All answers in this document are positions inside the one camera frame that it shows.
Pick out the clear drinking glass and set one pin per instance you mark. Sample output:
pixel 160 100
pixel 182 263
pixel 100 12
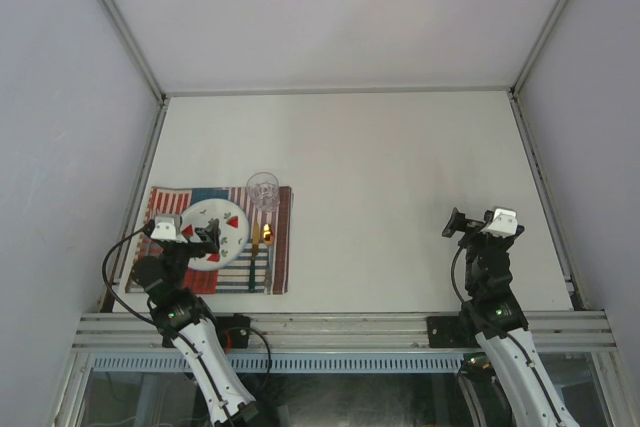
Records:
pixel 263 191

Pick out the pink handled spoon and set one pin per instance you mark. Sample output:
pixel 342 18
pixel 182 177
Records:
pixel 268 237

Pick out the gold knife green handle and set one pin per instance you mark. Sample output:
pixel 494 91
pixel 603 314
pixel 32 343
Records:
pixel 255 247

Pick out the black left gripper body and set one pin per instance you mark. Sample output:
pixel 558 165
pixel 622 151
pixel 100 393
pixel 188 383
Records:
pixel 176 259

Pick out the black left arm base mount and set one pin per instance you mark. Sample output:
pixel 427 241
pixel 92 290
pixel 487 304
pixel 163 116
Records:
pixel 233 331

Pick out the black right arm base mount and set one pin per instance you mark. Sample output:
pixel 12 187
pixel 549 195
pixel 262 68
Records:
pixel 449 332

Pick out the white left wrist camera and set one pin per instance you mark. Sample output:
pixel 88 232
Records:
pixel 167 228

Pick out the white watermelon pattern plate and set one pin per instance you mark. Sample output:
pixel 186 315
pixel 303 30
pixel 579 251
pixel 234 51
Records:
pixel 233 231

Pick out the grey slotted cable duct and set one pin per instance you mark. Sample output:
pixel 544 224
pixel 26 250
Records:
pixel 288 363

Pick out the aluminium front rail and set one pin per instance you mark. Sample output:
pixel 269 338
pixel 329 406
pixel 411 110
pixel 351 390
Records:
pixel 568 331

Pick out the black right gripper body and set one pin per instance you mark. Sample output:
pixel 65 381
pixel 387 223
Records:
pixel 473 240

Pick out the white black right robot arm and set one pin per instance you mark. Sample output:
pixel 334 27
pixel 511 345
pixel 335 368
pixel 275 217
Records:
pixel 502 332

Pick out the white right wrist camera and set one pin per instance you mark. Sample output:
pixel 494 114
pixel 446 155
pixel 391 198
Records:
pixel 500 222

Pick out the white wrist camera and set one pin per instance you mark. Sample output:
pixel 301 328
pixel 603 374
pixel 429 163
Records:
pixel 500 222
pixel 167 228

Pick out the striped patchwork placemat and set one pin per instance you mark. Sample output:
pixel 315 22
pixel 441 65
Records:
pixel 233 279

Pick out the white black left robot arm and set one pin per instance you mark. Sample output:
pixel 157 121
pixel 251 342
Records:
pixel 184 320

